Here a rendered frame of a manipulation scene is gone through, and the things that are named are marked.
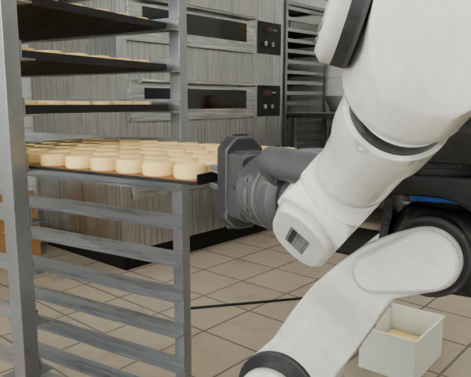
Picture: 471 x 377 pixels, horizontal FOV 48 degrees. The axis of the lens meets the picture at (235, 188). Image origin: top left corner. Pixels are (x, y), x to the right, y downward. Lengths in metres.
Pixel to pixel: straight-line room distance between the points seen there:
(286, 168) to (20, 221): 0.54
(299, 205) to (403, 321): 1.88
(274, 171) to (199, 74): 2.89
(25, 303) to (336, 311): 0.51
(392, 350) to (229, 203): 1.44
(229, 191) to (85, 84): 2.63
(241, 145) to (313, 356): 0.37
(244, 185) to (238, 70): 3.10
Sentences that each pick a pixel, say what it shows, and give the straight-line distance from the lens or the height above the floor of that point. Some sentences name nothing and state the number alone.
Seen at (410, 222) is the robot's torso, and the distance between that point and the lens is 0.75.
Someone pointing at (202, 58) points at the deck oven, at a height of 1.24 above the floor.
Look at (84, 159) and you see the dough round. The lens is 0.90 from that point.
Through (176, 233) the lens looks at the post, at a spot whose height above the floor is 0.66.
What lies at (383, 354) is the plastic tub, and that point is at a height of 0.08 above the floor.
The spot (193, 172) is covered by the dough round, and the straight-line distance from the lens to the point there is 0.75.
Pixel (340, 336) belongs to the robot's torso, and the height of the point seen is 0.62.
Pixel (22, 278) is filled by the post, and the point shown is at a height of 0.68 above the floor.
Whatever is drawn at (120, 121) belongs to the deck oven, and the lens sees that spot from 3.01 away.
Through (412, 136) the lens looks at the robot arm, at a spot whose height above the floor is 0.95.
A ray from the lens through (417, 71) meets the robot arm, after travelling 0.30.
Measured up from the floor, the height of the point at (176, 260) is 0.59.
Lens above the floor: 0.97
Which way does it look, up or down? 9 degrees down
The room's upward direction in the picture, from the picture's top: straight up
